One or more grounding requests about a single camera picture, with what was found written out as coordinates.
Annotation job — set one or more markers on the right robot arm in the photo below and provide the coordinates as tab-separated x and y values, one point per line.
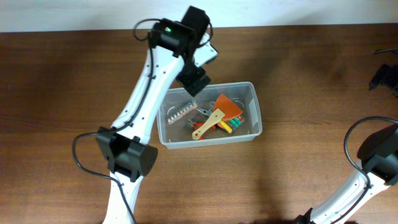
375	171

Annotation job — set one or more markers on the socket bit rail orange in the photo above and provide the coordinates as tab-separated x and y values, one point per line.
182	112

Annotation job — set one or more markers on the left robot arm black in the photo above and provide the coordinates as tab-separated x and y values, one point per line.
177	51

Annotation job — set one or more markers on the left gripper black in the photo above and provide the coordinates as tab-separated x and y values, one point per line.
190	81

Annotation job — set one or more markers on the orange black long-nose pliers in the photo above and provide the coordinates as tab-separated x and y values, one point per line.
204	111

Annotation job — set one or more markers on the small red-handled pliers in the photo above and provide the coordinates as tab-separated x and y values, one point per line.
196	125

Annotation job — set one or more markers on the screwdriver set clear case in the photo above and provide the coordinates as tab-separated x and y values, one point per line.
234	123

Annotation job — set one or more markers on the orange scraper wooden handle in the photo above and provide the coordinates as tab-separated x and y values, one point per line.
224	110

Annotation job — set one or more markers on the clear plastic container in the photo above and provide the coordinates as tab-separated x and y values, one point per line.
179	134

